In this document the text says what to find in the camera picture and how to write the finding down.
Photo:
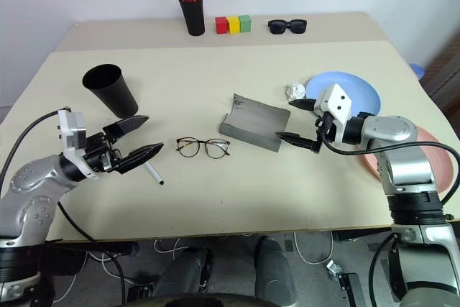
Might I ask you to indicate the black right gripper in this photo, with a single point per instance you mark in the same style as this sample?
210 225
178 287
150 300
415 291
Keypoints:
324 125

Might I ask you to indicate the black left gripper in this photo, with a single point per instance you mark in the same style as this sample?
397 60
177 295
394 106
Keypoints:
100 152

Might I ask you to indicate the tortoiseshell round eyeglasses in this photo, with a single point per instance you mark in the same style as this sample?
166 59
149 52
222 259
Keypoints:
187 147

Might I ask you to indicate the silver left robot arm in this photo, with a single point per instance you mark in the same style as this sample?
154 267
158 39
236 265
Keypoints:
32 184

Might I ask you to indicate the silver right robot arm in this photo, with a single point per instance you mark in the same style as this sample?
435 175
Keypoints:
395 131

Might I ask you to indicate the crumpled white paper ball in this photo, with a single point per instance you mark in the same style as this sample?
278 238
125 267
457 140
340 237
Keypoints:
295 90

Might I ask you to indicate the white marker pen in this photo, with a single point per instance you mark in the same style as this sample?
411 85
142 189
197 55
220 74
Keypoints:
154 174

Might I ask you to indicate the empty black plastic cup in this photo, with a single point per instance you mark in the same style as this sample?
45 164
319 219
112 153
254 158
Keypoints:
115 95

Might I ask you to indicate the light blue plate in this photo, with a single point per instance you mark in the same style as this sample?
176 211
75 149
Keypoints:
359 91

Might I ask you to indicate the black sunglasses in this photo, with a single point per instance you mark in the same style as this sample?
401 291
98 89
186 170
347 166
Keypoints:
278 27

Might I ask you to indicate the green wooden block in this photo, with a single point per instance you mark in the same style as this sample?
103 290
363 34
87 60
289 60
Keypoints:
245 23

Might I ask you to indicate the black bar under table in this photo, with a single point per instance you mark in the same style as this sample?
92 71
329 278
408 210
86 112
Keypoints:
93 248

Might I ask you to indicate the yellow wooden block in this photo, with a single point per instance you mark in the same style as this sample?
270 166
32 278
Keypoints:
234 24

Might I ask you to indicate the red wooden block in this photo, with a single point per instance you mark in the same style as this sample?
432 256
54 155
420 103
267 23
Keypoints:
221 26

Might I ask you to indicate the blue round plastic object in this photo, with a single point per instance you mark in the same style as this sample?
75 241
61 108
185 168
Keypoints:
417 70

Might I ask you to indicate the black pen holder cup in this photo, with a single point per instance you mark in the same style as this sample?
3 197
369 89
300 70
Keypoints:
194 16

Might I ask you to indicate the dark grey rounded shape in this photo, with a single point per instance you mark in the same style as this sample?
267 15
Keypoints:
275 271
183 274

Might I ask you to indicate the brown wooden furniture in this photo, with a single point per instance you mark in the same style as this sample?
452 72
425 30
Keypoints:
443 69

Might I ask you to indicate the pink plate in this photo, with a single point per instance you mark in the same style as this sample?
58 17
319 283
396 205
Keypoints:
445 174

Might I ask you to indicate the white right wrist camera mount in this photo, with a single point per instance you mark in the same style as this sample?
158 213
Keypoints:
338 102

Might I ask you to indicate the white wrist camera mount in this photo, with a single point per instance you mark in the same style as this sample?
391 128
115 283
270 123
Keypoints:
72 131
338 102

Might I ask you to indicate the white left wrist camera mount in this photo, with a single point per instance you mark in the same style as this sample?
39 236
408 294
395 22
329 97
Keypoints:
72 131

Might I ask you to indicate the metal floor bracket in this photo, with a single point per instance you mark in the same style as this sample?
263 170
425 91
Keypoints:
339 274

